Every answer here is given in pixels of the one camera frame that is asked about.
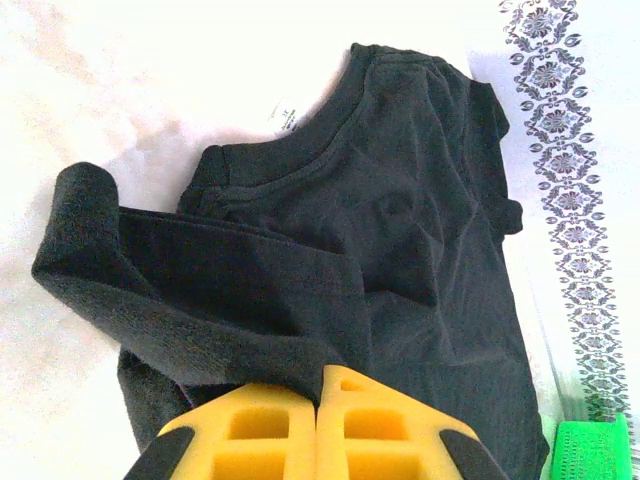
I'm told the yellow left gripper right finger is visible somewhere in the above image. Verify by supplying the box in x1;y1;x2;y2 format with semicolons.
315;363;512;480

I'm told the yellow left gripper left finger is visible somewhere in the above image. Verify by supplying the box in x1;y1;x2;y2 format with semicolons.
122;382;319;480

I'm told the black t-shirt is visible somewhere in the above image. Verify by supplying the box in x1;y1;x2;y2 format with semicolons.
30;42;551;480

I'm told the green plastic basket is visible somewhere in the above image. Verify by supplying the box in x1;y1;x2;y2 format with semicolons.
542;412;635;480

